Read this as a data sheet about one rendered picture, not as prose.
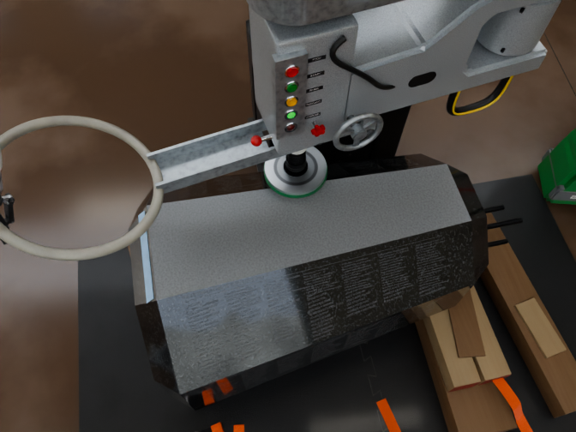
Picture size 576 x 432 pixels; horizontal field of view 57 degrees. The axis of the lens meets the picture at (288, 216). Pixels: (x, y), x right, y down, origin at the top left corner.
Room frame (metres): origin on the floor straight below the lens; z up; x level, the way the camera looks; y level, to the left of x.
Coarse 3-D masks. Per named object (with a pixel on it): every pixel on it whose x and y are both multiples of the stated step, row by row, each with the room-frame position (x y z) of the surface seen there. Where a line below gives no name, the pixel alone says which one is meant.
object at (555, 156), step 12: (564, 144) 1.58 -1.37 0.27; (552, 156) 1.58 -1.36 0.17; (564, 156) 1.52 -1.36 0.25; (540, 168) 1.59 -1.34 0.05; (552, 168) 1.52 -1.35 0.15; (564, 168) 1.46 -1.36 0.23; (540, 180) 1.52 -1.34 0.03; (552, 180) 1.46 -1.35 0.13; (564, 180) 1.41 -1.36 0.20; (552, 192) 1.40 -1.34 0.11; (564, 192) 1.38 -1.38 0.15
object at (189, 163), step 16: (240, 128) 0.99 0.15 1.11; (256, 128) 1.01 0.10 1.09; (192, 144) 0.94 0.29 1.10; (208, 144) 0.96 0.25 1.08; (224, 144) 0.96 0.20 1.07; (240, 144) 0.96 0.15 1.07; (320, 144) 0.96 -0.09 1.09; (160, 160) 0.90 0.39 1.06; (176, 160) 0.91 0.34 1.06; (192, 160) 0.90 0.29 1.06; (208, 160) 0.90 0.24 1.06; (224, 160) 0.90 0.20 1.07; (240, 160) 0.88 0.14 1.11; (256, 160) 0.89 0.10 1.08; (176, 176) 0.85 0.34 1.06; (192, 176) 0.83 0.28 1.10; (208, 176) 0.84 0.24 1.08
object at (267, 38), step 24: (264, 24) 0.94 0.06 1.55; (312, 24) 0.93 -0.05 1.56; (336, 24) 0.93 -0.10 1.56; (264, 48) 0.95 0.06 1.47; (288, 48) 0.88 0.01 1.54; (312, 48) 0.90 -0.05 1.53; (264, 72) 0.96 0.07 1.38; (312, 72) 0.90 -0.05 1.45; (336, 72) 0.92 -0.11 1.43; (264, 96) 0.97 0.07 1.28; (312, 96) 0.90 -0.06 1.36; (336, 96) 0.92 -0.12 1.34; (264, 120) 0.98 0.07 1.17; (312, 120) 0.90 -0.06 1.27; (336, 120) 0.93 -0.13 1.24; (288, 144) 0.88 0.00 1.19; (312, 144) 0.90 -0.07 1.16
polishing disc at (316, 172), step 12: (312, 156) 1.05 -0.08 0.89; (276, 168) 1.00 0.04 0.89; (312, 168) 1.00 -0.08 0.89; (324, 168) 1.00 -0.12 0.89; (276, 180) 0.95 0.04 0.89; (288, 180) 0.95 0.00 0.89; (300, 180) 0.95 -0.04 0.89; (312, 180) 0.95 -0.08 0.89; (288, 192) 0.90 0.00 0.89; (300, 192) 0.90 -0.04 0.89
